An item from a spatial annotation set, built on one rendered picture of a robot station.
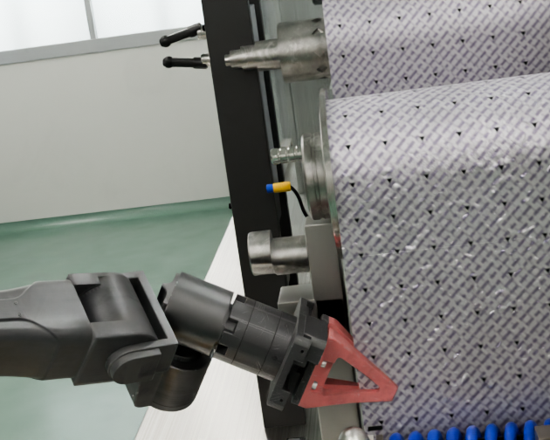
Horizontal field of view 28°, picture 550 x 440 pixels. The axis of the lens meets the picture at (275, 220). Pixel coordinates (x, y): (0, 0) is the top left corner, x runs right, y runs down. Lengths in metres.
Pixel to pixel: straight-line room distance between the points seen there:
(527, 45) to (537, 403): 0.36
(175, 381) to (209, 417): 0.43
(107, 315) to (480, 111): 0.33
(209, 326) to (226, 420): 0.47
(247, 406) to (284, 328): 0.50
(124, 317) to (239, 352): 0.10
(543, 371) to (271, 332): 0.23
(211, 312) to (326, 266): 0.13
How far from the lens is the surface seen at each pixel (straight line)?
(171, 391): 0.95
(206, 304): 0.89
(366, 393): 0.92
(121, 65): 6.60
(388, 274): 0.89
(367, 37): 1.10
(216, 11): 1.20
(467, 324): 0.91
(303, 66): 1.15
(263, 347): 0.89
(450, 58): 1.10
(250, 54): 1.17
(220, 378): 1.48
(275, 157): 0.93
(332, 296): 0.98
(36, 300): 0.84
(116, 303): 0.86
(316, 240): 0.96
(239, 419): 1.35
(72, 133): 6.72
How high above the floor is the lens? 1.44
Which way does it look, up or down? 14 degrees down
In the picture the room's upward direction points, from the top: 8 degrees counter-clockwise
